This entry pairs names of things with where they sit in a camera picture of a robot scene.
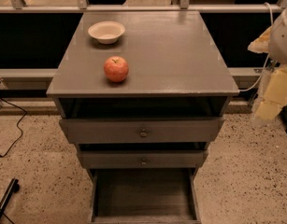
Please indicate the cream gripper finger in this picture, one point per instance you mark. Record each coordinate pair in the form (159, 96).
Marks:
(272, 94)
(260, 44)

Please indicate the red apple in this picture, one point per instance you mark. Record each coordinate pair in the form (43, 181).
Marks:
(116, 68)

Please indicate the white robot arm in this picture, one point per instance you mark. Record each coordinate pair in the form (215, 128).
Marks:
(273, 41)

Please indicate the grey top drawer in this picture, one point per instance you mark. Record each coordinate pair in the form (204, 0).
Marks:
(90, 131)

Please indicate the grey middle drawer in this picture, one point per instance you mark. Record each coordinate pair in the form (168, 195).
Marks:
(142, 159)

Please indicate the grey open bottom drawer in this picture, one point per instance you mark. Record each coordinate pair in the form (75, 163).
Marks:
(144, 196)

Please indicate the grey wooden cabinet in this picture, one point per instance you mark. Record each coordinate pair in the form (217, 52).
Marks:
(175, 72)

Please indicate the white paper bowl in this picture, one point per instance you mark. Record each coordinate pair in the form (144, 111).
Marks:
(106, 32)

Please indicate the black bar on floor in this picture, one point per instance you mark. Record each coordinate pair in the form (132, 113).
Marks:
(12, 188)

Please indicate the metal railing frame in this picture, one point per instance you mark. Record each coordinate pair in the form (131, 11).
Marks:
(14, 11)

